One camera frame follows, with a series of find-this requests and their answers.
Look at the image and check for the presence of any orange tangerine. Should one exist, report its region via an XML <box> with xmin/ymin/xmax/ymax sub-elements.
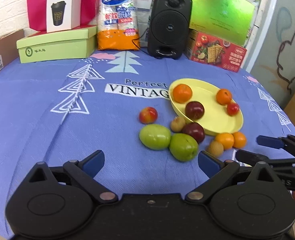
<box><xmin>232</xmin><ymin>132</ymin><xmax>247</xmax><ymax>149</ymax></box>
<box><xmin>216</xmin><ymin>89</ymin><xmax>233</xmax><ymax>105</ymax></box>
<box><xmin>215</xmin><ymin>133</ymin><xmax>235</xmax><ymax>150</ymax></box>

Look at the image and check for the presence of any green apple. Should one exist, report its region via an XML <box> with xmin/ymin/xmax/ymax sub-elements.
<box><xmin>139</xmin><ymin>124</ymin><xmax>171</xmax><ymax>150</ymax></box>
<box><xmin>169</xmin><ymin>133</ymin><xmax>198</xmax><ymax>162</ymax></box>

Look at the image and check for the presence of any dark red plum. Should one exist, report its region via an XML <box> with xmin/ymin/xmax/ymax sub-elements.
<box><xmin>185</xmin><ymin>101</ymin><xmax>205</xmax><ymax>120</ymax></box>
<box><xmin>182</xmin><ymin>122</ymin><xmax>205</xmax><ymax>144</ymax></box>

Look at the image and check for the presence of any red apple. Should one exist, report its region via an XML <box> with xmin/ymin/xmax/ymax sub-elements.
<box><xmin>227</xmin><ymin>102</ymin><xmax>240</xmax><ymax>116</ymax></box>

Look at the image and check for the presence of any large orange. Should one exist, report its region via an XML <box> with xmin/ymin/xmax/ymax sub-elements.
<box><xmin>172</xmin><ymin>84</ymin><xmax>192</xmax><ymax>103</ymax></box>

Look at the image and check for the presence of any yellow round plate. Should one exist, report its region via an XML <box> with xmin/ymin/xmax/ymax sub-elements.
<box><xmin>169</xmin><ymin>78</ymin><xmax>243</xmax><ymax>136</ymax></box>

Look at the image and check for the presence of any small brown kiwi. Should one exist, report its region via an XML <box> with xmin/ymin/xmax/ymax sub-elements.
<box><xmin>170</xmin><ymin>116</ymin><xmax>186</xmax><ymax>133</ymax></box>

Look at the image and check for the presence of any blue printed tablecloth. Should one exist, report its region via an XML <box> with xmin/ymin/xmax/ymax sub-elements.
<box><xmin>0</xmin><ymin>51</ymin><xmax>295</xmax><ymax>238</ymax></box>

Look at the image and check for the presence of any small red nectarine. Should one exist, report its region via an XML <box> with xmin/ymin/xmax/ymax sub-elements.
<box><xmin>139</xmin><ymin>107</ymin><xmax>158</xmax><ymax>124</ymax></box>

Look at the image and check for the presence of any red cracker box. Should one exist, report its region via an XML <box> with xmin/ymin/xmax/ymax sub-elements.
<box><xmin>185</xmin><ymin>29</ymin><xmax>247</xmax><ymax>73</ymax></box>

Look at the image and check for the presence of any light green shoe box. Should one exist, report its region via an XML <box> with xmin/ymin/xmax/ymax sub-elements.
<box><xmin>16</xmin><ymin>25</ymin><xmax>97</xmax><ymax>63</ymax></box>

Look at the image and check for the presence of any black speaker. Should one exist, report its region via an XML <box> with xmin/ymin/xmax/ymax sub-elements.
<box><xmin>147</xmin><ymin>0</ymin><xmax>192</xmax><ymax>59</ymax></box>

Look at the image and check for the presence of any brown cardboard box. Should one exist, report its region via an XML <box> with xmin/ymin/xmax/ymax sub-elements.
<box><xmin>0</xmin><ymin>29</ymin><xmax>24</xmax><ymax>71</ymax></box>

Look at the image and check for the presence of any green gift box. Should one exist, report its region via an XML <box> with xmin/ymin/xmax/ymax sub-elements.
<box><xmin>189</xmin><ymin>0</ymin><xmax>255</xmax><ymax>46</ymax></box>

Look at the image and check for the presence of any orange paper cup pack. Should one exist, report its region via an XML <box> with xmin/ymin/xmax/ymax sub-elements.
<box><xmin>97</xmin><ymin>0</ymin><xmax>140</xmax><ymax>50</ymax></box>

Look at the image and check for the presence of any white cup box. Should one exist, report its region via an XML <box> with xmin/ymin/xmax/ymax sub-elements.
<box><xmin>46</xmin><ymin>0</ymin><xmax>81</xmax><ymax>33</ymax></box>

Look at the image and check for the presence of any black speaker cable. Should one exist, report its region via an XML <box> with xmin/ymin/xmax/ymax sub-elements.
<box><xmin>131</xmin><ymin>27</ymin><xmax>152</xmax><ymax>55</ymax></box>

